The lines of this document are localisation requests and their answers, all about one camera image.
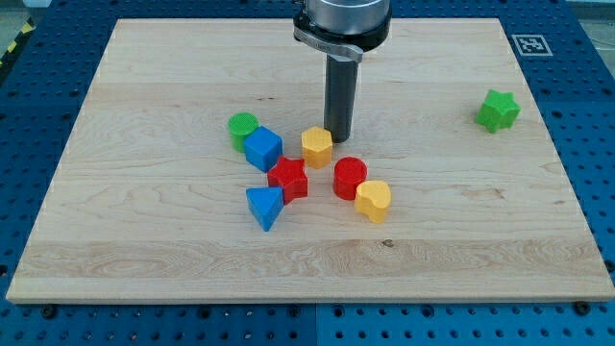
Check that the red star block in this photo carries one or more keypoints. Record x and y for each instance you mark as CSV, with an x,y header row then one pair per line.
x,y
290,175

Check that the blue triangle block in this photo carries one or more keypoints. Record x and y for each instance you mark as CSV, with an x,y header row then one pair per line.
x,y
265,204

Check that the light wooden board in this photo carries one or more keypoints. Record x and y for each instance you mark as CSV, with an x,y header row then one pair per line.
x,y
148,203

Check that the red cylinder block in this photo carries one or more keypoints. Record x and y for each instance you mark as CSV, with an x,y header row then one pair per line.
x,y
348,174

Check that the green cylinder block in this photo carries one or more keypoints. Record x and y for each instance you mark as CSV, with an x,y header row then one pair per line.
x,y
240,126

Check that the yellow heart block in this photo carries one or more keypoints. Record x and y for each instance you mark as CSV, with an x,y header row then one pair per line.
x,y
373,199

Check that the yellow hexagon block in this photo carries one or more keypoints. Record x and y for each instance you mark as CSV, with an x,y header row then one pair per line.
x,y
316,147

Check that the blue cube block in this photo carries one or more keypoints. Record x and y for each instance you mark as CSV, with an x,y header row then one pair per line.
x,y
263,148

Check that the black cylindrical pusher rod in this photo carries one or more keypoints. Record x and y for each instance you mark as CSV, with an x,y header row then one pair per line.
x,y
340,91

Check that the white fiducial marker tag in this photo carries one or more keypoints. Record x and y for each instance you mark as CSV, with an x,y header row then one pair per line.
x,y
530,45

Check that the green star block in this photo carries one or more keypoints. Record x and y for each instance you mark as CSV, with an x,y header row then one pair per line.
x,y
498,110

